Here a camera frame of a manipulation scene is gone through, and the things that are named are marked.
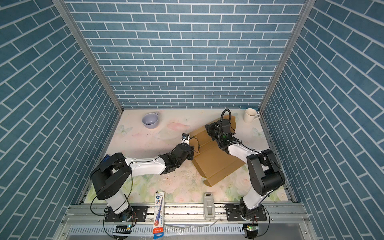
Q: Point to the grey white remote device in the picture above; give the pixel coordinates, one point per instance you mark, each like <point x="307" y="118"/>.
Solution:
<point x="209" y="207"/>

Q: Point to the aluminium front rail frame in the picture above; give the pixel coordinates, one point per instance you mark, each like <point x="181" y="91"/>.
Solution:
<point x="278" y="221"/>

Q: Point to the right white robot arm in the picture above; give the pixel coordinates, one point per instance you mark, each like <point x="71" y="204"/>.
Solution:
<point x="266" y="175"/>

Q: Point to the brown cardboard box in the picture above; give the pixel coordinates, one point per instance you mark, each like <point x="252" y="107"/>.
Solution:
<point x="211" y="162"/>

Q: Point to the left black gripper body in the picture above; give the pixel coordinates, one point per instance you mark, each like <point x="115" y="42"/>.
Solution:
<point x="189" y="155"/>

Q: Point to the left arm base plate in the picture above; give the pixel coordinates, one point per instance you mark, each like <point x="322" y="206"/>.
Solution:
<point x="132" y="214"/>

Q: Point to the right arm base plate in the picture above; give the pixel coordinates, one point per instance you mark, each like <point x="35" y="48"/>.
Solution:
<point x="236" y="213"/>

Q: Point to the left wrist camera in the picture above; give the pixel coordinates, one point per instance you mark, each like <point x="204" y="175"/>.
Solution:
<point x="185" y="138"/>

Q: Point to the white ceramic mug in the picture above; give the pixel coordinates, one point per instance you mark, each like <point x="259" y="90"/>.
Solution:
<point x="251" y="115"/>

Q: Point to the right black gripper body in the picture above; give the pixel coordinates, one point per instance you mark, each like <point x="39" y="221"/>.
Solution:
<point x="213" y="132"/>

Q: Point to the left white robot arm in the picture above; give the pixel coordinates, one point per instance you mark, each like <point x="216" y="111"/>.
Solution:
<point x="111" y="174"/>

